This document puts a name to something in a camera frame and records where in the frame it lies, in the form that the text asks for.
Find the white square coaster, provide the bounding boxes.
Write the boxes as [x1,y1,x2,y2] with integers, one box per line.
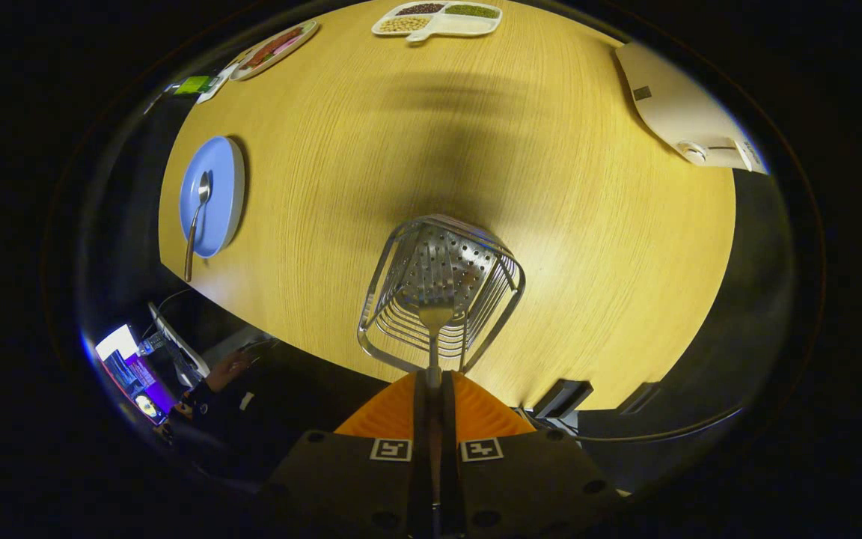
[195,64,239,104]

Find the black rectangular block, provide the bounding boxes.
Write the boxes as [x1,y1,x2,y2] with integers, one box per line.
[618,382,660,416]
[534,379,595,420]

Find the metal wire cutlery basket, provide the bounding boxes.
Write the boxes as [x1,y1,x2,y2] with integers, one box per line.
[357,214,527,375]

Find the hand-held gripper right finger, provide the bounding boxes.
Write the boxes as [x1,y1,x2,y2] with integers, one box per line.
[442,372,623,539]

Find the white divided bean tray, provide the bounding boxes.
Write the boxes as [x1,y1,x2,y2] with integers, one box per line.
[371,0,503,43]

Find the plate of model food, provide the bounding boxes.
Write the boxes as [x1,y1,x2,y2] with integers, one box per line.
[229,19,320,82]

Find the metal fork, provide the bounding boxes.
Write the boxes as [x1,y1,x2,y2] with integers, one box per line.
[418,299,456,525]

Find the green drink bottle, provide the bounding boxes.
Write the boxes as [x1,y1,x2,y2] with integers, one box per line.
[173,75,222,97]

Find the blue plate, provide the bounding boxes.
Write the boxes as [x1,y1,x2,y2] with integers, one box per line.
[179,135,245,259]

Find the white toaster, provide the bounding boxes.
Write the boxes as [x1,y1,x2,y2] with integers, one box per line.
[614,41,770,175]

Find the metal spoon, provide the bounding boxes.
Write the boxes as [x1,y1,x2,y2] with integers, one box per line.
[183,171,213,284]

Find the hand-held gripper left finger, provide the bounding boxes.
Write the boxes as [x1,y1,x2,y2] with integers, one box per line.
[263,372,432,539]

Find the open laptop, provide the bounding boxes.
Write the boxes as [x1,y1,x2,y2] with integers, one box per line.
[94,302,211,426]

